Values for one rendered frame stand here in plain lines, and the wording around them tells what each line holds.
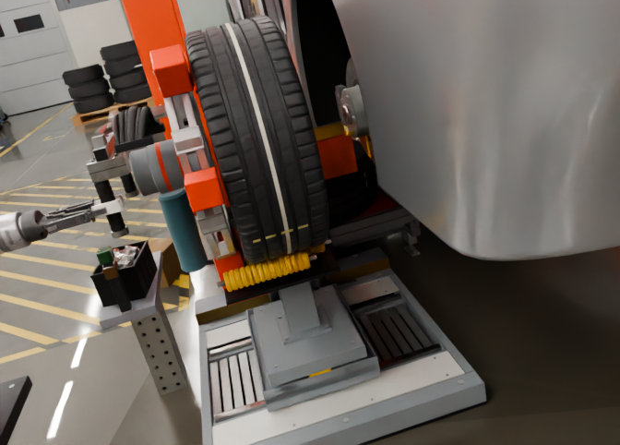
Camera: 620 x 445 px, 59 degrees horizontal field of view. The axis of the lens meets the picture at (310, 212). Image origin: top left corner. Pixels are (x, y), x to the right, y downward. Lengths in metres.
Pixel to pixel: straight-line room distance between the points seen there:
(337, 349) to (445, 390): 0.33
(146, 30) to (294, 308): 1.06
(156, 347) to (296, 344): 0.54
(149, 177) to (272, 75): 0.46
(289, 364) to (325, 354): 0.11
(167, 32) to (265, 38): 0.70
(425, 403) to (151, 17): 1.51
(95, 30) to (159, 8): 10.61
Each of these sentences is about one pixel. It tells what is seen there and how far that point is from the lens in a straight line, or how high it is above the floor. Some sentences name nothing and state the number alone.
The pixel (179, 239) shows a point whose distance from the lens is 1.75.
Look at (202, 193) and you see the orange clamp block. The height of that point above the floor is 0.85.
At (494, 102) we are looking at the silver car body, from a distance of 0.80.
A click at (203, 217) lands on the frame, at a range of 1.36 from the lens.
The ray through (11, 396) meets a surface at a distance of 1.95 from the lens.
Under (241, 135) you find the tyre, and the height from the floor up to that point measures 0.95.
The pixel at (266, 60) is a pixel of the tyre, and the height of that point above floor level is 1.09.
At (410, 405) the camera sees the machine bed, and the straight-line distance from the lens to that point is 1.69.
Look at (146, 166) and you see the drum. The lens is 1.54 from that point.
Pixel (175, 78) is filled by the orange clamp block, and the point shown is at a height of 1.09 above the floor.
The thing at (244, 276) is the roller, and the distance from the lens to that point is 1.56.
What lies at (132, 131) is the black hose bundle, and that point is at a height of 1.00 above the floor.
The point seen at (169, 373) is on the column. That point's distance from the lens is 2.11.
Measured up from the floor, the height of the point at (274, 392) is 0.15.
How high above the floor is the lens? 1.21
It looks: 21 degrees down
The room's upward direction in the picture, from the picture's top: 13 degrees counter-clockwise
